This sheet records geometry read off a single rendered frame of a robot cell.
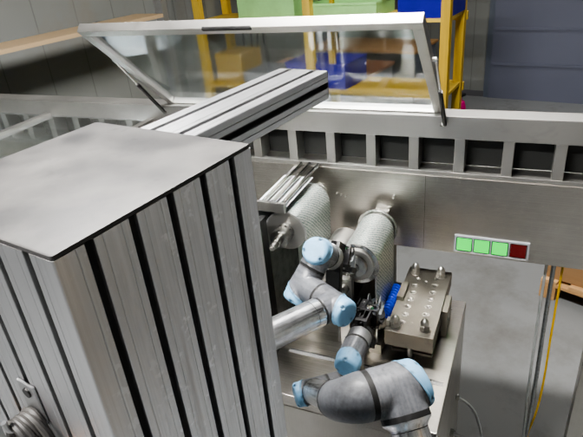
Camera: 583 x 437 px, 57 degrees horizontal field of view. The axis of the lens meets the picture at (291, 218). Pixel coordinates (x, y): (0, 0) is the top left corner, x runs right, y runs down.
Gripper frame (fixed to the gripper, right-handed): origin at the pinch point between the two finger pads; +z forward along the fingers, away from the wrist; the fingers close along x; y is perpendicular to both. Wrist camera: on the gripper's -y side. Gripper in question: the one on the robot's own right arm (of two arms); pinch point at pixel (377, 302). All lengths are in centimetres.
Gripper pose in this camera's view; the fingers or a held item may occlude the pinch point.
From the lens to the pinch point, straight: 187.4
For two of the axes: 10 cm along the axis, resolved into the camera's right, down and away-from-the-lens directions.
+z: 3.9, -4.6, 8.0
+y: -0.9, -8.8, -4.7
